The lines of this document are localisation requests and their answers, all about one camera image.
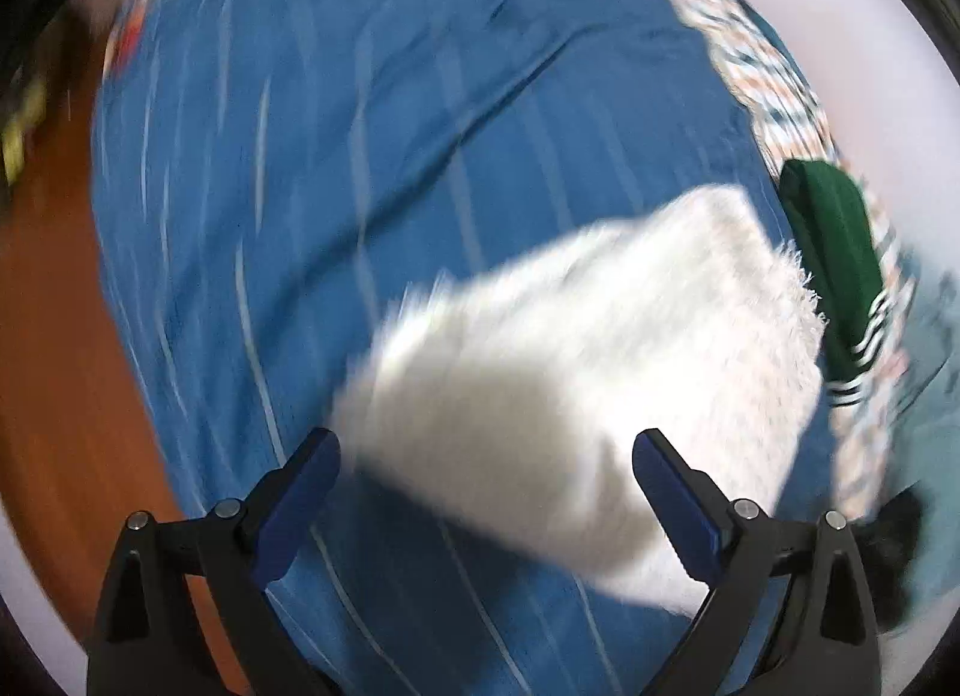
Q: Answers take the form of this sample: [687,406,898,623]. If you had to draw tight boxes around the white tweed jacket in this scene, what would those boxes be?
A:
[330,184,830,622]

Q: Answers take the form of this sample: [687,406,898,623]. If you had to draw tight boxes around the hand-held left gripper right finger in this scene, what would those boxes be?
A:
[632,428,880,696]

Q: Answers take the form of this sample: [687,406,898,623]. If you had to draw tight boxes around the teal velvet blanket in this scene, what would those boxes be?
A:
[889,268,955,592]

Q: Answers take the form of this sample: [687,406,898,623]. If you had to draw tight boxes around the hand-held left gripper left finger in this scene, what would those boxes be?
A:
[86,427,342,696]

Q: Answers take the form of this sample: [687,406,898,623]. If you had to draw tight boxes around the plaid quilt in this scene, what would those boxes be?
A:
[645,0,925,521]

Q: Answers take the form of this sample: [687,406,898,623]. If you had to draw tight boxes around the green garment with white stripes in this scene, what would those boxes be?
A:
[778,160,912,408]

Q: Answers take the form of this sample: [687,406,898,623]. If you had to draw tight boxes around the blue striped bed sheet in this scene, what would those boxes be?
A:
[88,0,852,696]

